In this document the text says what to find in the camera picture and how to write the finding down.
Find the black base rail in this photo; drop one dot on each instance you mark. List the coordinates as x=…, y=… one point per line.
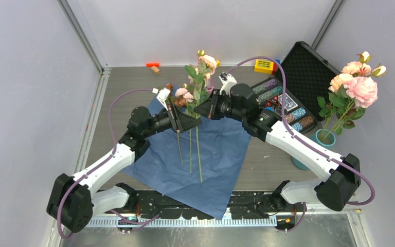
x=240, y=205

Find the orange red block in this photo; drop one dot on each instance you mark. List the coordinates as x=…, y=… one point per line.
x=152, y=64

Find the pink rose stem with bud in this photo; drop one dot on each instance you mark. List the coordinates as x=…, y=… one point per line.
x=200, y=78

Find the brown rose stem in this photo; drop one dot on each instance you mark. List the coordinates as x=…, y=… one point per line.
x=174, y=116

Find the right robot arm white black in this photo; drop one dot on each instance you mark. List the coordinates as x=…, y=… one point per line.
x=337, y=176

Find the black poker chip case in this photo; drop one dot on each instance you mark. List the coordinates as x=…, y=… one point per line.
x=308, y=76

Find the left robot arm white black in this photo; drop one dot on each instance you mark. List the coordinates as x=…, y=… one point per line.
x=76, y=198

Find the teal cylindrical vase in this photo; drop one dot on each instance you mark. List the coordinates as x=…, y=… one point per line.
x=322, y=143

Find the pale pink double rose stem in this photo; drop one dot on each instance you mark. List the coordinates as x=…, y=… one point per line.
x=183, y=99

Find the small wooden block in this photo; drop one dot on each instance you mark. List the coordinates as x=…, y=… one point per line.
x=155, y=69

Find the large pink peony stem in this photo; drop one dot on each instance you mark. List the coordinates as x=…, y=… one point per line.
x=350, y=99

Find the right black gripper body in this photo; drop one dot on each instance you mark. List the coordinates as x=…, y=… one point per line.
x=222, y=106

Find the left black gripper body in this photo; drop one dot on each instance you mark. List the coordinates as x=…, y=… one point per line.
x=164, y=121

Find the playing card deck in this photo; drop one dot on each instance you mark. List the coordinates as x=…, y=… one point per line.
x=289, y=103

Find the yellow toy block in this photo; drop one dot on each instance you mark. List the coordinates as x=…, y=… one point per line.
x=265, y=66

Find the peach rose bud stem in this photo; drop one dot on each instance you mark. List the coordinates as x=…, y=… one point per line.
x=359, y=68

